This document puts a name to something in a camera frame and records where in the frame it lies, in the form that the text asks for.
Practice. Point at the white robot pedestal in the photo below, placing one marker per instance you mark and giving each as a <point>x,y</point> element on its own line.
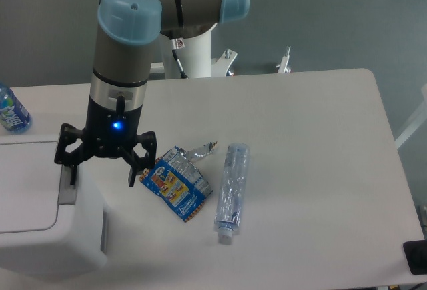
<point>189,56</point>

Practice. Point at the crushed clear plastic bottle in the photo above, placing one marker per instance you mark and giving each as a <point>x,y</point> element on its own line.
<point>231,193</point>

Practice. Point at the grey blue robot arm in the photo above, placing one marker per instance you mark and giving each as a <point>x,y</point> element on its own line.
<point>126,33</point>

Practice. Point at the white frame bar right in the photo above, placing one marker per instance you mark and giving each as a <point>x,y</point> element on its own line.
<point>415,120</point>

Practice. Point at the blue labelled drink bottle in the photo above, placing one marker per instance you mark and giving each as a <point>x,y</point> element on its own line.
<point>14,116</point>

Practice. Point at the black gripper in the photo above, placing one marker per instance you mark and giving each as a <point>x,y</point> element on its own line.
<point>111,133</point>

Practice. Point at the black device at table edge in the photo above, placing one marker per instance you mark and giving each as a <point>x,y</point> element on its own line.
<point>415,252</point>

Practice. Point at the white stand leg with bolt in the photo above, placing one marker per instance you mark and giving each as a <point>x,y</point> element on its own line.
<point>284,66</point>

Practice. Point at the blue snack wrapper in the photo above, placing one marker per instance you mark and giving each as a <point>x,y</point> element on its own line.
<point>178,182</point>

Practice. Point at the white trash can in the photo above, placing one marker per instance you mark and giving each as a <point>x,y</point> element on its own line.
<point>76,244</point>

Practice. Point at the white trash can lid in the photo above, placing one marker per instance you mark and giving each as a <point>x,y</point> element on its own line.
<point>33,187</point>

